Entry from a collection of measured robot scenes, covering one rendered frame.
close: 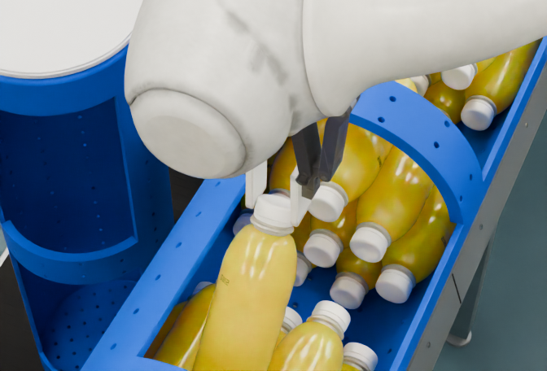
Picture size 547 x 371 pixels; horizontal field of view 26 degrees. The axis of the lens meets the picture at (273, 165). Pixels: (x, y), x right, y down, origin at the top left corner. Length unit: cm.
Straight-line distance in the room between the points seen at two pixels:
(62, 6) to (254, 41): 102
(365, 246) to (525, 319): 134
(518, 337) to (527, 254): 22
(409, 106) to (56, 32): 56
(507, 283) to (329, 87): 199
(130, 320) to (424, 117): 38
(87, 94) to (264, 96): 97
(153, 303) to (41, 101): 55
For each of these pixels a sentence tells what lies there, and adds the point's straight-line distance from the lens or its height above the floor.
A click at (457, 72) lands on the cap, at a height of 111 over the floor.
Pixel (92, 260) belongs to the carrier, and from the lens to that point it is 189.
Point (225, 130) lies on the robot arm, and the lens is 64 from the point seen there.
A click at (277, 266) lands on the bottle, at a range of 107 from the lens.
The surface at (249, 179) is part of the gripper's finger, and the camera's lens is 105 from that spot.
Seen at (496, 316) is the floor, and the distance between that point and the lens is 258.
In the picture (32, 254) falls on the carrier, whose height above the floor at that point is 62.
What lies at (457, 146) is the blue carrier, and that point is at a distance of 128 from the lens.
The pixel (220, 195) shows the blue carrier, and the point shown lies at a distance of 119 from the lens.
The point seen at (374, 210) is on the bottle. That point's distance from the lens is 128.
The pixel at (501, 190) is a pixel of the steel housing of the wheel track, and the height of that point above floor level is 87.
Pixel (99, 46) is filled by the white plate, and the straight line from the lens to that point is 159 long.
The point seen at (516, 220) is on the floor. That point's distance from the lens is 274.
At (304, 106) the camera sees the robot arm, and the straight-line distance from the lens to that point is 68.
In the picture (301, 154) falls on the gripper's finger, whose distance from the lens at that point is 99.
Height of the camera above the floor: 214
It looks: 50 degrees down
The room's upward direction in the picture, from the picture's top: straight up
